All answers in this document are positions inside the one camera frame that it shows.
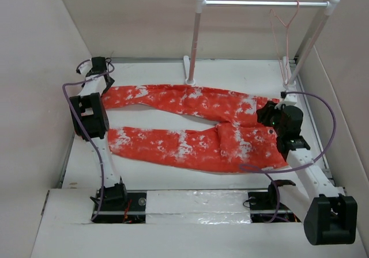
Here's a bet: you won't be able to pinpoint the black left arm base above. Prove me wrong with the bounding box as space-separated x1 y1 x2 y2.
90 183 147 224

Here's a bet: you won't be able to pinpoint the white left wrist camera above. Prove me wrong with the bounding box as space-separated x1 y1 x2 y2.
76 60 92 77

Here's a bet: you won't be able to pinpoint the white clothes rack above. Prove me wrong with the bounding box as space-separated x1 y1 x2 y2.
183 0 341 89

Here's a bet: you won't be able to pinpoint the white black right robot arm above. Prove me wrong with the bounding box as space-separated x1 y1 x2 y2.
257 101 357 245

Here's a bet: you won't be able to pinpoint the red white tie-dye trousers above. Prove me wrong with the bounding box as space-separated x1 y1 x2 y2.
101 84 289 173

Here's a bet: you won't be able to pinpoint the pink wire hanger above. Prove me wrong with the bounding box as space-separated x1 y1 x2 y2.
269 0 300 86

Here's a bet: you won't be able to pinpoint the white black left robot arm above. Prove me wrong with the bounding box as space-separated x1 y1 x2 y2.
67 56 129 212

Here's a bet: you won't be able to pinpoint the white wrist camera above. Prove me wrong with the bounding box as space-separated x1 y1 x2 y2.
280 92 297 106
76 60 92 77

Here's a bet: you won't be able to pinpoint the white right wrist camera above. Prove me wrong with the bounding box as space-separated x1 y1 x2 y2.
280 92 297 106

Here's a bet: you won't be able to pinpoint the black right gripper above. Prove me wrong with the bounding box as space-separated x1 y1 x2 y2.
255 100 287 136

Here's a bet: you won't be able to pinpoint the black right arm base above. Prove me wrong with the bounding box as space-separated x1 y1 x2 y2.
243 180 300 223

